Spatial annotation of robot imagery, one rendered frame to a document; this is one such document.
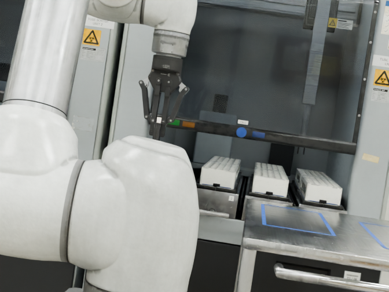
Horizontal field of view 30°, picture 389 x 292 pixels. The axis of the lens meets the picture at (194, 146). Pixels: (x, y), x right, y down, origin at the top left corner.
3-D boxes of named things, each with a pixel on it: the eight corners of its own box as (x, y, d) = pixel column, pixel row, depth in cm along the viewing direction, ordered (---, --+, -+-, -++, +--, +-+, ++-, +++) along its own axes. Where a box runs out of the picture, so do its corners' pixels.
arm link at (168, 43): (187, 33, 176) (184, 58, 176) (191, 37, 185) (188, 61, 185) (151, 28, 176) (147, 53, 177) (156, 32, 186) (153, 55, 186)
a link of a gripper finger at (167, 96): (167, 79, 183) (173, 80, 183) (162, 124, 184) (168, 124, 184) (165, 79, 179) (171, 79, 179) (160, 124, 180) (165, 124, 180)
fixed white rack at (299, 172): (293, 184, 267) (296, 168, 267) (320, 189, 267) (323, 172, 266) (298, 193, 238) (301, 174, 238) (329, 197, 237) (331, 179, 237)
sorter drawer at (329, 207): (285, 200, 272) (289, 176, 271) (322, 206, 270) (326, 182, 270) (295, 231, 199) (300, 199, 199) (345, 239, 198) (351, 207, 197)
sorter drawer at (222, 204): (205, 188, 274) (208, 164, 274) (241, 194, 273) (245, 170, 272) (186, 214, 202) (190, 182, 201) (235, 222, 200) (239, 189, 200)
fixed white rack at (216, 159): (212, 172, 270) (214, 155, 270) (238, 176, 269) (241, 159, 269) (206, 178, 240) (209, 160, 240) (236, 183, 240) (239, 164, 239)
